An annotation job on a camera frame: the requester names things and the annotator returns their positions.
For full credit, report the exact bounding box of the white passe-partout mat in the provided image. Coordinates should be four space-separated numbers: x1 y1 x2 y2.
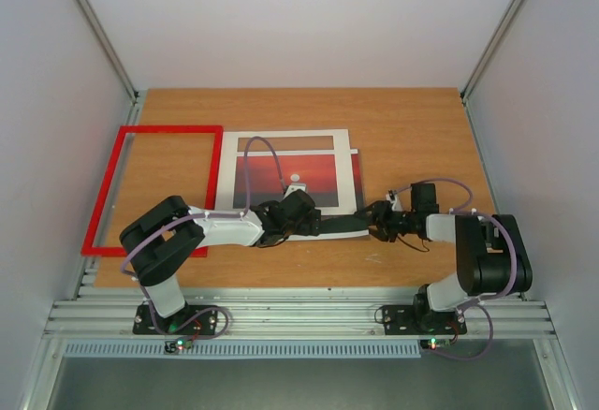
215 129 358 216

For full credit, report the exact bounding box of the right aluminium corner post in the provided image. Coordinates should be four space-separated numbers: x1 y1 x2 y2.
460 0 527 107

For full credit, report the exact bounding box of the sunset photo with white mat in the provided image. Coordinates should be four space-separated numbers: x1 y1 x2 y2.
231 149 368 247

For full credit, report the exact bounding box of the circuit board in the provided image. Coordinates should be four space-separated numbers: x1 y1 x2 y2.
164 339 194 355
420 337 456 350

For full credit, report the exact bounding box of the red picture frame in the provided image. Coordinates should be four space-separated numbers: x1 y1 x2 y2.
80 124 224 257

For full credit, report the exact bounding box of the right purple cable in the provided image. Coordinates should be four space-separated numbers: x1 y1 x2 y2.
387 178 519 360

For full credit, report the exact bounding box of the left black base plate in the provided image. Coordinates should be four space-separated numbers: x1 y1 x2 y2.
132 304 219 336

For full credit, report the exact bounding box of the aluminium rail base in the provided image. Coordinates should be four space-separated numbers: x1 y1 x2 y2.
20 285 580 409

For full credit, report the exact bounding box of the aluminium corner post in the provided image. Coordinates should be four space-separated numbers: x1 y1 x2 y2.
74 0 139 104
460 0 527 107

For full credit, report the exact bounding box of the grey slotted cable duct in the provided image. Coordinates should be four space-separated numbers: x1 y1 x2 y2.
63 340 421 360

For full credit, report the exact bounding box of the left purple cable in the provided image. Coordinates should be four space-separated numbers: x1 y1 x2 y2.
120 136 287 339

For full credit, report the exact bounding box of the purple cable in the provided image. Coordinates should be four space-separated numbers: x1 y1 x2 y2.
120 136 287 339
387 178 519 360

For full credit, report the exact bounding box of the right circuit board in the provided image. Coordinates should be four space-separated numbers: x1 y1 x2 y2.
420 337 456 350

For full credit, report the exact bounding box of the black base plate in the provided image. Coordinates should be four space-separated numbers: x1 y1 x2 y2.
379 305 467 336
132 304 219 336

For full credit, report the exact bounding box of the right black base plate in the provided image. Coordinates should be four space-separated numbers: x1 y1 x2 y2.
379 305 467 336

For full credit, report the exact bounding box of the left circuit board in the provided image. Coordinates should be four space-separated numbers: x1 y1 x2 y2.
164 339 194 355

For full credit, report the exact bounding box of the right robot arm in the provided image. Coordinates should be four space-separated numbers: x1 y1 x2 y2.
353 178 533 335

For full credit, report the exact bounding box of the left aluminium corner post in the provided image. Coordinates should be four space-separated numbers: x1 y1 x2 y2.
74 0 139 104

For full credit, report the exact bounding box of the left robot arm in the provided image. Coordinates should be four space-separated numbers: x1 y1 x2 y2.
120 189 321 335

